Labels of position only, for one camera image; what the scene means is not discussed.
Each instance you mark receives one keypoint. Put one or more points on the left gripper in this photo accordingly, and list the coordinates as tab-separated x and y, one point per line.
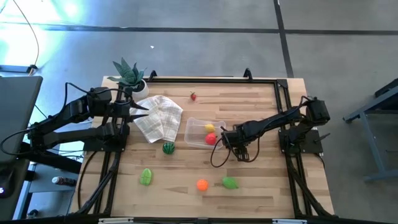
122	111

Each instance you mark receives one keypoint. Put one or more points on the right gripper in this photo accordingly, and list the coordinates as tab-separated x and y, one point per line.
234	138

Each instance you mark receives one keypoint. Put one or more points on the green bumpy toy fruit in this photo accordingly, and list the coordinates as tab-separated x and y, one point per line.
230	183

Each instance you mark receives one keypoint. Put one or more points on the red toy apple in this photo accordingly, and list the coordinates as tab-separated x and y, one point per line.
211	139

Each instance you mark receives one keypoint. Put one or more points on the yellow toy lemon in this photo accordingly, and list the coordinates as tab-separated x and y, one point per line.
210	128

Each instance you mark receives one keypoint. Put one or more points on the green striped toy watermelon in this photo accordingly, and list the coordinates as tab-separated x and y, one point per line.
168	148

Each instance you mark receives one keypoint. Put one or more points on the orange ribbed toy fruit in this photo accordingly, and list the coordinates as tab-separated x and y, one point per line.
202	185

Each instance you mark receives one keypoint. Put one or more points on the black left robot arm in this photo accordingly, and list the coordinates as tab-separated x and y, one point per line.
71	137

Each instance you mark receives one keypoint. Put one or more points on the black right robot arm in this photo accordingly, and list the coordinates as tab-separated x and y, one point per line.
273	119

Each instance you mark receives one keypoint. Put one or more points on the white plaid kitchen towel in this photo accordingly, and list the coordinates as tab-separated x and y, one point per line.
158	119

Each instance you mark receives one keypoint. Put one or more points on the snake plant in white pot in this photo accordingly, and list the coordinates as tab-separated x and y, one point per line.
129	76

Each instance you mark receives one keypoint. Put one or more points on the clear plastic container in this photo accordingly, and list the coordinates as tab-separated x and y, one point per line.
194	133

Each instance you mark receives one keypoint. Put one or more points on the red toy strawberry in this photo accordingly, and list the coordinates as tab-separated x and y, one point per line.
193	96

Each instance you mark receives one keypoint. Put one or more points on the light green toy starfruit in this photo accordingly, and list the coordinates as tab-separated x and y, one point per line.
146	177

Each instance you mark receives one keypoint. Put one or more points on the water bottle with grey cap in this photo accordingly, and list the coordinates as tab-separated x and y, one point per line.
63	181

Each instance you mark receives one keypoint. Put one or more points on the grey desk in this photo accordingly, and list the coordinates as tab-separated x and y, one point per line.
18	118

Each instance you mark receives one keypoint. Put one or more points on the grey metal table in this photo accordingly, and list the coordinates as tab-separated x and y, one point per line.
388	93

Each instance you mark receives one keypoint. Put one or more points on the black aluminium table frame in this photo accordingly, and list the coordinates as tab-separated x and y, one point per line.
202	80

